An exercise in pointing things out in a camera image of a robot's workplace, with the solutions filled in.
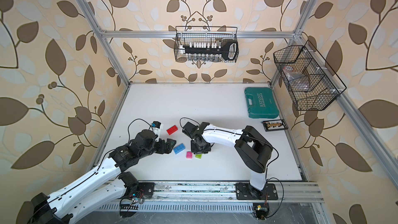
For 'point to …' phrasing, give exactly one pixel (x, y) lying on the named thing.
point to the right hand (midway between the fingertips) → (197, 152)
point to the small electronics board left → (138, 199)
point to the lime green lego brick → (198, 156)
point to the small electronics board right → (261, 210)
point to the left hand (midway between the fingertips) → (169, 140)
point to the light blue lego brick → (179, 149)
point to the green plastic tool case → (261, 102)
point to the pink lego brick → (189, 155)
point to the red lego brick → (172, 129)
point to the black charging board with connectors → (274, 125)
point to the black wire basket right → (312, 83)
